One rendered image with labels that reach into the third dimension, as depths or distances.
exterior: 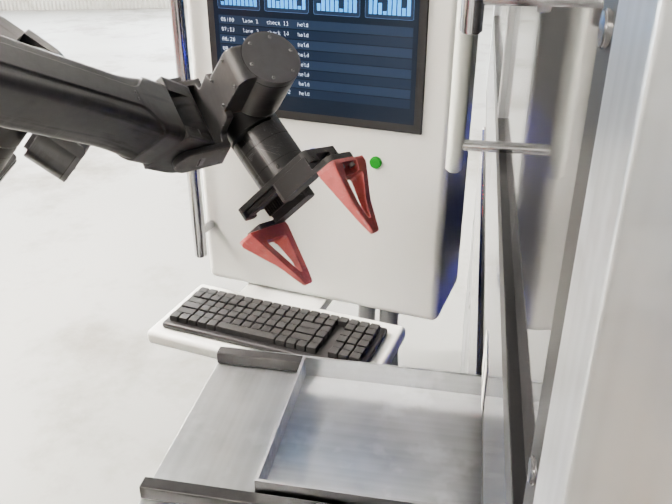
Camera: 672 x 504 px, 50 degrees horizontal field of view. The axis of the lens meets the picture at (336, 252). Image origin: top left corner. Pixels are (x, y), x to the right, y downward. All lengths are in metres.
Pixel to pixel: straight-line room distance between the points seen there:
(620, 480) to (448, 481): 0.68
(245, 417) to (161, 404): 1.49
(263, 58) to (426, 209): 0.67
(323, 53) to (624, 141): 1.06
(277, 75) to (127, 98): 0.14
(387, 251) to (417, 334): 1.48
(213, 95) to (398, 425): 0.54
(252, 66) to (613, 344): 0.49
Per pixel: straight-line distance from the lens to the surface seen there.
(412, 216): 1.30
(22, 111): 0.57
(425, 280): 1.35
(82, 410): 2.57
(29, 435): 2.53
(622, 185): 0.23
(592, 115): 0.31
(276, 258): 0.73
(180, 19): 1.32
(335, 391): 1.08
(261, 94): 0.68
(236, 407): 1.07
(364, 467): 0.96
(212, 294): 1.44
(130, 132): 0.64
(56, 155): 0.96
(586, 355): 0.26
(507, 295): 0.68
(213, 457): 0.99
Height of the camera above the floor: 1.55
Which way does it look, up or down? 27 degrees down
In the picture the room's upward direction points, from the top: straight up
